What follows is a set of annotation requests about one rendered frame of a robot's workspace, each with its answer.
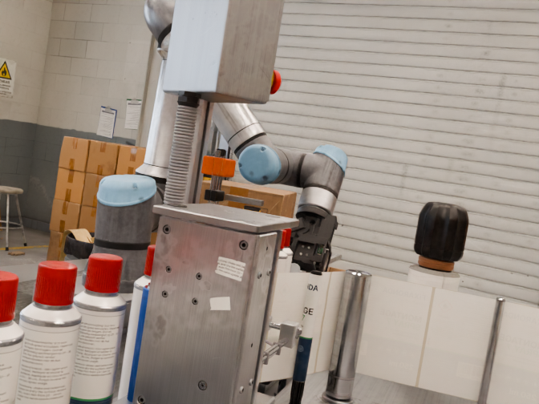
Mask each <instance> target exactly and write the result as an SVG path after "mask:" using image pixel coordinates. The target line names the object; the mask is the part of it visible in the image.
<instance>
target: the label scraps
mask: <svg viewBox="0 0 539 404"><path fill-rule="evenodd" d="M217 263H218V266H217V268H216V269H215V272H216V273H218V274H221V275H223V276H226V277H230V278H233V279H235V280H238V281H241V279H242V275H243V272H244V268H245V263H242V262H240V261H235V260H232V259H229V258H224V257H219V259H218V262H217ZM210 306H211V309H210V310H230V299H229V297H214V298H210Z"/></svg>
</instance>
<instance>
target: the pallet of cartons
mask: <svg viewBox="0 0 539 404"><path fill-rule="evenodd" d="M146 149H147V148H146V147H137V146H132V145H126V144H120V143H109V142H103V141H98V140H92V139H81V138H75V137H67V136H64V139H63V144H62V147H61V152H60V157H59V170H58V176H57V182H56V188H55V198H54V199H53V205H52V211H51V222H50V228H49V230H51V236H50V243H49V247H48V251H47V261H59V258H60V253H61V248H62V242H63V233H64V231H65V230H68V229H81V228H85V229H86V230H87V231H88V232H95V219H96V210H97V193H98V191H99V183H100V181H101V180H102V179H103V178H104V177H106V176H113V175H135V174H136V169H137V168H139V167H140V166H141V165H143V164H144V159H145V154H146ZM156 238H157V232H152V235H151V244H150V245H152V244H156Z"/></svg>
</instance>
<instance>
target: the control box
mask: <svg viewBox="0 0 539 404"><path fill-rule="evenodd" d="M284 1H285V0H176V3H175V9H174V15H173V20H172V31H171V36H170V42H169V48H168V58H167V64H166V70H165V76H164V85H163V92H164V93H167V94H171V95H178V91H191V92H196V93H198V94H201V98H200V99H203V100H206V101H208V102H211V103H248V104H266V102H268V101H269V99H270V89H271V87H272V84H273V80H274V64H275V58H276V53H277V48H278V38H279V32H280V27H281V22H282V12H283V6H284ZM178 96H180V95H178Z"/></svg>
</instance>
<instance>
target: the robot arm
mask: <svg viewBox="0 0 539 404"><path fill-rule="evenodd" d="M175 3H176V0H146V1H145V3H144V19H145V22H146V23H147V26H148V29H149V30H150V31H151V32H152V34H153V36H154V37H155V39H156V41H157V42H158V46H157V51H158V53H159V54H160V56H161V58H162V63H161V68H160V77H159V81H158V86H157V91H156V99H155V104H154V108H153V113H152V121H151V127H150V132H149V136H148V145H147V149H146V154H145V159H144V164H143V165H141V166H140V167H139V168H137V169H136V174H135V175H113V176H106V177H104V178H103V179H102V180H101V181H100V183H99V191H98V193H97V210H96V219H95V238H94V246H93V249H92V252H91V254H94V253H106V254H111V255H116V256H118V257H122V258H123V260H124V262H123V268H122V273H121V279H120V290H119V292H118V293H133V289H134V282H135V281H137V280H138V279H140V278H141V277H142V276H144V268H145V262H146V257H147V251H148V246H149V245H150V244H151V235H152V232H158V226H159V220H160V216H162V215H160V214H155V213H153V212H152V210H153V206H154V205H163V204H164V198H165V196H164V195H165V194H166V193H164V192H166V190H165V189H166V188H167V187H165V186H166V185H167V184H166V182H168V181H167V178H168V177H167V176H168V172H169V171H168V169H169V168H168V166H170V165H169V163H170V162H169V160H170V154H171V150H172V149H171V147H172V144H173V142H172V141H173V139H172V138H174V136H173V135H174V134H175V133H173V132H174V131H175V130H174V128H176V127H174V126H175V125H176V124H175V122H176V115H177V112H178V111H177V109H178V107H177V106H179V105H178V102H177V101H178V95H171V94H167V93H164V92H163V85H164V76H165V70H166V64H167V58H168V48H169V42H170V36H171V31H172V20H173V15H174V9H175ZM212 119H213V122H214V123H215V124H216V125H217V128H218V129H219V131H220V132H221V134H222V135H223V137H224V138H225V140H226V142H227V144H228V145H229V146H230V148H231V149H232V151H233V153H234V154H235V156H236V157H237V159H238V168H239V172H240V173H241V175H242V176H243V177H244V178H245V179H246V180H248V181H249V182H251V183H254V184H258V185H266V184H283V185H288V186H292V187H296V188H303V189H302V194H301V196H300V199H299V201H298V206H297V208H298V210H297V212H296V218H297V220H299V226H298V227H294V228H291V229H292V231H291V236H290V246H289V248H290V250H291V251H292V252H293V256H292V261H291V267H290V273H300V270H302V271H305V272H307V273H310V272H311V271H312V270H318V271H321V272H327V270H328V266H329V263H330V258H331V255H332V252H331V245H330V244H331V241H332V238H333V235H334V230H337V227H338V222H337V216H333V213H334V209H335V205H336V203H337V199H338V194H339V191H340V188H341V185H342V181H343V178H344V177H345V174H346V173H345V171H346V167H347V161H348V158H347V155H346V153H345V152H344V151H343V150H342V149H340V148H338V147H335V146H333V145H329V144H326V145H325V146H323V145H320V146H318V147H317V148H316V149H315V151H314V153H313V154H309V153H301V152H297V151H289V150H285V149H280V148H276V147H275V146H274V145H273V143H272V142H271V140H270V138H269V136H268V135H267V134H266V133H265V131H264V129H263V127H262V126H261V124H260V123H259V122H258V120H257V118H256V116H255V115H254V113H253V112H252V111H251V109H250V108H249V105H248V104H247V103H214V106H213V116H212ZM326 248H327V249H329V250H326ZM326 263H327V264H326ZM325 269H326V270H325Z"/></svg>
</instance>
